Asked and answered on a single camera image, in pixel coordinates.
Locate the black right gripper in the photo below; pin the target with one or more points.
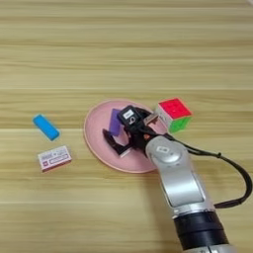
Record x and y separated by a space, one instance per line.
140 135

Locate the blue rectangular block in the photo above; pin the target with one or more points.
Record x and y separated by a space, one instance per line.
46 127

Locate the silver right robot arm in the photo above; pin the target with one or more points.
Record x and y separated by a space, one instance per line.
181 178

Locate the small black white-labelled box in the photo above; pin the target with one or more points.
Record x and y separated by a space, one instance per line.
127 114

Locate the pink round plate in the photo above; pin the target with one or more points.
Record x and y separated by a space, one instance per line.
95 138

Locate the colourful puzzle cube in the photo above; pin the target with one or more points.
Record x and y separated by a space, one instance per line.
174 113

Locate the small white red box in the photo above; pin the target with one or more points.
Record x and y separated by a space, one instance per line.
54 158

